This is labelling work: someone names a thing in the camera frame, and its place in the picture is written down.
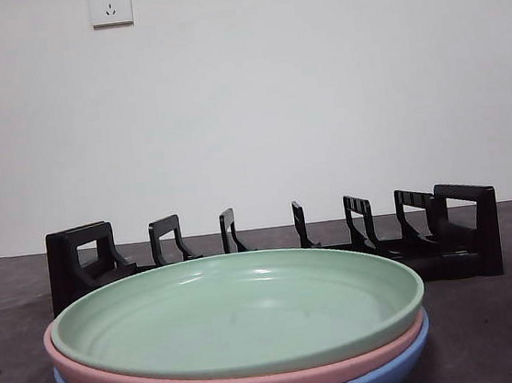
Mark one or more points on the green round plate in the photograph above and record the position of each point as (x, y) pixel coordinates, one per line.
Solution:
(233, 314)

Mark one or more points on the black plastic plate rack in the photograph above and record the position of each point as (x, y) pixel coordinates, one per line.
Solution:
(469, 232)

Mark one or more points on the white wall socket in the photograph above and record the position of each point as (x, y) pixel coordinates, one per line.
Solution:
(110, 7)

